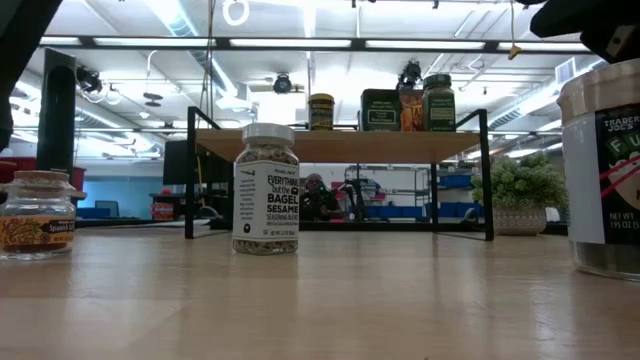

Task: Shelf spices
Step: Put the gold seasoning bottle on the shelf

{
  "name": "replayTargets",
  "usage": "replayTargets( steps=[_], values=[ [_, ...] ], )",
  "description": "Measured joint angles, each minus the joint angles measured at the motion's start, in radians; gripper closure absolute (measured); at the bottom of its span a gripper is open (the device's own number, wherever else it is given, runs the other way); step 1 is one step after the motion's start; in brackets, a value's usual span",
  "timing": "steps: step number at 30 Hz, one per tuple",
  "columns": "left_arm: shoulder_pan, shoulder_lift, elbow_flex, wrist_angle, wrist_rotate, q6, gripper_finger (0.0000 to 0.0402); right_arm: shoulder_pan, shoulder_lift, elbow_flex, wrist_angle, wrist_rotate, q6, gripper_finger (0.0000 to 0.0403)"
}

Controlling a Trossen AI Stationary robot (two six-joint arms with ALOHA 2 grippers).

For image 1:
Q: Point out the furikake jar with metal lid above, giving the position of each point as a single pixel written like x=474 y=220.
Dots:
x=610 y=175

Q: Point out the green-lidded glass herb jar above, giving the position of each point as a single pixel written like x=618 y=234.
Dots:
x=439 y=105

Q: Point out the orange spice pouch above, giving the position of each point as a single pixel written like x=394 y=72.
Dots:
x=412 y=112

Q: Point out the dark green spice tin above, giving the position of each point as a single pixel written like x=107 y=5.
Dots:
x=380 y=110

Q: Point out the yellow-lidded chili onion shaker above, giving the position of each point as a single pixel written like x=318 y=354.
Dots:
x=321 y=112

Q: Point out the Everything Bagel seasoning jar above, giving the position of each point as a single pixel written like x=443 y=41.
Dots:
x=265 y=200

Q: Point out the black background robot arm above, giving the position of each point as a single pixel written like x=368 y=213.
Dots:
x=356 y=195

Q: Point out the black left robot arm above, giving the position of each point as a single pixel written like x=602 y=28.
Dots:
x=20 y=50

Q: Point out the wooden shelf with black legs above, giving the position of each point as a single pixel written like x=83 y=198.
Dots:
x=340 y=146

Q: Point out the green succulent in patterned pot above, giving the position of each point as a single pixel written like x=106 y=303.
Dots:
x=520 y=185

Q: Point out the blue storage bins row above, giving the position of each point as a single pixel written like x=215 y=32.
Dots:
x=400 y=212

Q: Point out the person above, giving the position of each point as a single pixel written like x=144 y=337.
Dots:
x=320 y=202

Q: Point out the black monitor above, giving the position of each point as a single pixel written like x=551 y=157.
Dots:
x=174 y=162

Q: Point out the red storage bin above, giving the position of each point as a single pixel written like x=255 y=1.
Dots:
x=79 y=177

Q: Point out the black mounted camera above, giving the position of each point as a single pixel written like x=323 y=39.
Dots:
x=282 y=83
x=89 y=80
x=410 y=72

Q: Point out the black frame beam with lights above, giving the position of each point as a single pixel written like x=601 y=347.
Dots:
x=357 y=44

